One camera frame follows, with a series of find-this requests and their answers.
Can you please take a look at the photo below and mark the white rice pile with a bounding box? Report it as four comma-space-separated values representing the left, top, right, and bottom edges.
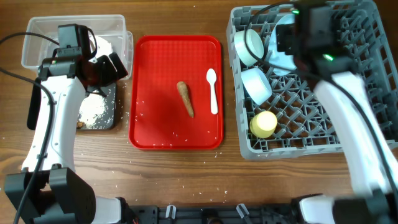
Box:
78, 94, 107, 129

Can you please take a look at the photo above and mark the white tissue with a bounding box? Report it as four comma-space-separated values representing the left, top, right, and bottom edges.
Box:
90, 35, 113, 63

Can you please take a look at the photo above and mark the large light blue plate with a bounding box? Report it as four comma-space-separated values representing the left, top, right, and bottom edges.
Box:
268, 14, 296, 70

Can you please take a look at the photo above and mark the green bowl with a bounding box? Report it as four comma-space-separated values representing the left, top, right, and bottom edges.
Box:
234, 29, 264, 66

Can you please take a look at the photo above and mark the brown food lump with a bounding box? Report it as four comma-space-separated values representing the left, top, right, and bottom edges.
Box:
76, 121, 85, 129

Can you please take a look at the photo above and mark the small light blue bowl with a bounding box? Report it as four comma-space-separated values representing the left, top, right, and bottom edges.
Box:
241, 67, 272, 105

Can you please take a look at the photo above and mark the white plastic spoon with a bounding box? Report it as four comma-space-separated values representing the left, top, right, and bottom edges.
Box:
206, 68, 218, 114

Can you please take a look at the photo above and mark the yellow plastic cup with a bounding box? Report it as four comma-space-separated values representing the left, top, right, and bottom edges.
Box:
249, 111, 277, 138

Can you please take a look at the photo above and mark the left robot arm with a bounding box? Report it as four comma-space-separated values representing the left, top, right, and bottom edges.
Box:
4, 24, 137, 223

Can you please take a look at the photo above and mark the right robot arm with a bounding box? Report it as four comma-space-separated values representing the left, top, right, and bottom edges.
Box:
277, 1, 397, 223

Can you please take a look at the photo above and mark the black waste tray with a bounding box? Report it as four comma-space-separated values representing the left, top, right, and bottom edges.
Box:
41, 76, 116, 134

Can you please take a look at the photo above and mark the grey dishwasher rack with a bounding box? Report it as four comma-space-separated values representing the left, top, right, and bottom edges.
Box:
226, 1, 397, 160

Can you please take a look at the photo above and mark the clear plastic bin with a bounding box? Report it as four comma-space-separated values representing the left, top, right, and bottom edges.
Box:
21, 14, 134, 80

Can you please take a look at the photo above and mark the red serving tray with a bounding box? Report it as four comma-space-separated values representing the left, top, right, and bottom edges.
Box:
129, 35, 224, 150

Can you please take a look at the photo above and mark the brown carrot-shaped food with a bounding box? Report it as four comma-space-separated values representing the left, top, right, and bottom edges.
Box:
177, 82, 194, 118

